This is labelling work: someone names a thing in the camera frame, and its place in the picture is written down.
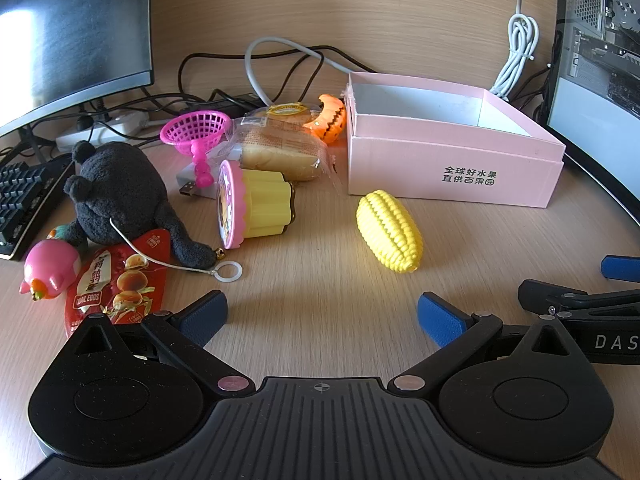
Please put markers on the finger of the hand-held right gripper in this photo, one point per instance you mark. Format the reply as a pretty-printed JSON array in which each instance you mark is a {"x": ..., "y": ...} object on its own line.
[
  {"x": 550, "y": 296},
  {"x": 622, "y": 267}
]

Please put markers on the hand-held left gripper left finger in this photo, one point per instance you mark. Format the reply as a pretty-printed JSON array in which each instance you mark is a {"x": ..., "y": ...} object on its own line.
[{"x": 200, "y": 317}]

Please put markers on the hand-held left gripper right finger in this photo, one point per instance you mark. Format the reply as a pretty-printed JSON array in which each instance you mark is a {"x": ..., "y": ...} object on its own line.
[{"x": 445, "y": 320}]

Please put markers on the red snack packet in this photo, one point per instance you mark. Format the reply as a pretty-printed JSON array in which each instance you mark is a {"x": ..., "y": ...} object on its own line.
[{"x": 125, "y": 280}]

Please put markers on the yellow toy corn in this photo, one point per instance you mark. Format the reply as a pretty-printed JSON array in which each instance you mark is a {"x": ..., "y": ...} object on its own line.
[{"x": 390, "y": 230}]

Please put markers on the yellow pudding cup toy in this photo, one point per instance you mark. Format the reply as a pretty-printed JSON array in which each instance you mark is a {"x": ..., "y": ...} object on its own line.
[{"x": 265, "y": 200}]

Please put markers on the grey usb device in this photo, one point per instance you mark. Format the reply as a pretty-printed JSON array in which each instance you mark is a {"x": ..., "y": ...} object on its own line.
[{"x": 187, "y": 177}]

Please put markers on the black plush toy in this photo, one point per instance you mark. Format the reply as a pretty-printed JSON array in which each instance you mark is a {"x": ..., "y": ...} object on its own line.
[{"x": 120, "y": 185}]

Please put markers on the pink pig toy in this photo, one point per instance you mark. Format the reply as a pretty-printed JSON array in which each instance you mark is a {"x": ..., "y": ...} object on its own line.
[{"x": 47, "y": 265}]

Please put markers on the teal round toy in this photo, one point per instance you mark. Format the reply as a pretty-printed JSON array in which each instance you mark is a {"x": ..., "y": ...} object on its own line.
[{"x": 61, "y": 232}]

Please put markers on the pink cardboard box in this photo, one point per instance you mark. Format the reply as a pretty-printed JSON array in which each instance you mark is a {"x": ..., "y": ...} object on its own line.
[{"x": 450, "y": 152}]

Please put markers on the packaged bread roll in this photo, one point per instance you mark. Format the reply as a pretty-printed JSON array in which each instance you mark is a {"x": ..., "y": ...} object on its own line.
[{"x": 275, "y": 152}]

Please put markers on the pink toy basket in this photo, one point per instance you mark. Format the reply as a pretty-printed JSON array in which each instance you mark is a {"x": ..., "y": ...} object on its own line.
[{"x": 195, "y": 127}]

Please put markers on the curved monitor with white screen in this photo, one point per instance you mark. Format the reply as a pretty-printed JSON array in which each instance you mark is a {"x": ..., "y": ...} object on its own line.
[{"x": 600, "y": 110}]

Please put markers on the white power strip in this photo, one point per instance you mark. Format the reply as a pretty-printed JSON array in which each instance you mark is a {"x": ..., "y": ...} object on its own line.
[{"x": 115, "y": 125}]

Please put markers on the black keyboard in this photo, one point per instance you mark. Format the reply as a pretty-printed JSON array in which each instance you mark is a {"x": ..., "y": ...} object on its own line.
[{"x": 25, "y": 195}]

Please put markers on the black power adapter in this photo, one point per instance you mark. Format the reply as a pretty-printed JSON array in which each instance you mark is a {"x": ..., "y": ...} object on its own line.
[{"x": 235, "y": 100}]

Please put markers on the curved black monitor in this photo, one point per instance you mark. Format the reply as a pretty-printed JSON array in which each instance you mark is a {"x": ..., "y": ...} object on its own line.
[{"x": 75, "y": 35}]

